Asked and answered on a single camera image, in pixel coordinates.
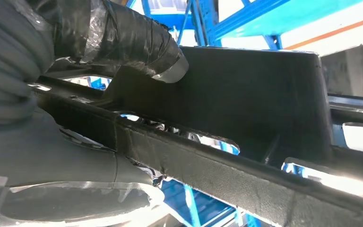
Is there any blue metal shelf rack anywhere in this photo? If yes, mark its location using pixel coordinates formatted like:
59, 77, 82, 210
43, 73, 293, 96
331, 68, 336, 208
86, 0, 363, 227

